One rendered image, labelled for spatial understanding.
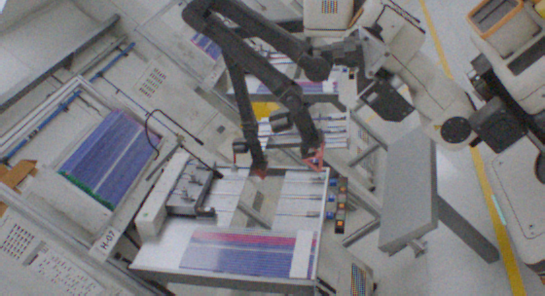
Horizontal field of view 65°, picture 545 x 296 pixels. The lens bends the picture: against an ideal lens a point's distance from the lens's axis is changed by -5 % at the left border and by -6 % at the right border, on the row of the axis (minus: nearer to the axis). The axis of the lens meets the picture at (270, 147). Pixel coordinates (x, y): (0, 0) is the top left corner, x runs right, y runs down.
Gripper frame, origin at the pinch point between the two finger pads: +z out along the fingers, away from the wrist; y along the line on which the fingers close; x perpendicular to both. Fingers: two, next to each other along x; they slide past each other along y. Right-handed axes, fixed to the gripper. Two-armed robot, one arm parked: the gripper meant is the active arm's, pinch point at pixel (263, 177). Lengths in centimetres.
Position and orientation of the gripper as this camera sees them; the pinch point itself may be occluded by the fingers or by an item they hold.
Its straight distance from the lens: 210.9
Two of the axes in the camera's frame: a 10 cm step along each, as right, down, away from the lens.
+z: 1.9, 8.3, 5.2
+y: -1.7, 5.5, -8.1
